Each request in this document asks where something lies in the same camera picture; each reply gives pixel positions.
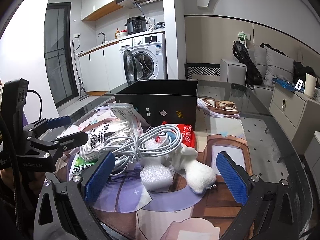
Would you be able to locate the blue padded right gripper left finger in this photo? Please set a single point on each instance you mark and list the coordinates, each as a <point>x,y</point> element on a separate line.
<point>96,176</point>

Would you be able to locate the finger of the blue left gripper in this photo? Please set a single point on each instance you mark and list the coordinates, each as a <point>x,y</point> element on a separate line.
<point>58,122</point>

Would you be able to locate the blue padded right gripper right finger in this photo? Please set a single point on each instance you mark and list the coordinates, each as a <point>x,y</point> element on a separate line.
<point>235,177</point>

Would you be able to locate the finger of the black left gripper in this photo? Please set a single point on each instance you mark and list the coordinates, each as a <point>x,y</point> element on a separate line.
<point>71,141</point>

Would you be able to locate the white plush toy blue ear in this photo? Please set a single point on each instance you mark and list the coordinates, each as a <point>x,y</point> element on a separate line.
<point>199,177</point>

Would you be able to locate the adidas socks plastic bag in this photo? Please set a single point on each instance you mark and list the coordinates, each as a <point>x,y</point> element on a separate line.
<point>122,122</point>

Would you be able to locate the red white packet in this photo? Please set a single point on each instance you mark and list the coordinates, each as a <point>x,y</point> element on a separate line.
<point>187,132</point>

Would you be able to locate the green white packet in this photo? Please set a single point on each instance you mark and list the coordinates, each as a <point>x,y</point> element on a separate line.
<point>79,165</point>

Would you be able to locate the floor mop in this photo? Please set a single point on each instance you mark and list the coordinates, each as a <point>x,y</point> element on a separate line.
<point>82,92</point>

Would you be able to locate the white kitchen base cabinets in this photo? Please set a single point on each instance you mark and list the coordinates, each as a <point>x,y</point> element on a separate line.
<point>102,69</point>

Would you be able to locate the black framed glass door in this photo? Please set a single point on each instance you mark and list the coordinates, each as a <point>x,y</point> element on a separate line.
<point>58,53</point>

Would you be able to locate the beige drawer cabinet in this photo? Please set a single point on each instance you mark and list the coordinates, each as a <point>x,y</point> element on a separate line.
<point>297,115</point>

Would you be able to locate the black storage box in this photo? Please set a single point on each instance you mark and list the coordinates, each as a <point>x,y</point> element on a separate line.
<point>158,101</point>

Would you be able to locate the kitchen faucet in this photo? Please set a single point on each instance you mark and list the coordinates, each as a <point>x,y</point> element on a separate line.
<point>101,34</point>

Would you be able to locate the black backpack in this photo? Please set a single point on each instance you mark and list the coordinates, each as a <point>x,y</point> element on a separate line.
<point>253,76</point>

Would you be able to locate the blue tray on cabinet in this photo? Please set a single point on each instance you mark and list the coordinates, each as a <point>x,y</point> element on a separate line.
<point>287,85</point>

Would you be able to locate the white washing machine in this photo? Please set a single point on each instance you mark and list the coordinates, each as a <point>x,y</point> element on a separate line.
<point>144,57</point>

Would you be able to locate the black white patterned rug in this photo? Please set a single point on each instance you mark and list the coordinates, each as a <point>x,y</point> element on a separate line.
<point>202,71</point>

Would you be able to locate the grey sofa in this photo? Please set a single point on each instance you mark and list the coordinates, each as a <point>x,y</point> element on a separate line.
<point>233,71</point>

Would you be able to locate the grey sofa cushion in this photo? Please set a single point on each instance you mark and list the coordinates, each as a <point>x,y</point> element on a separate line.
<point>278,65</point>

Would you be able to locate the cream cylinder cup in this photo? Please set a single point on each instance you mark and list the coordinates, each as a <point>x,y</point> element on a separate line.
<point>310,84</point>

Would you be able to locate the black jacket on sofa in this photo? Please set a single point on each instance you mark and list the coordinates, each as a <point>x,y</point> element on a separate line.
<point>300,72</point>

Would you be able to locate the black pressure cooker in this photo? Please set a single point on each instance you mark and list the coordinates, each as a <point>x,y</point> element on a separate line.
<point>136,24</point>

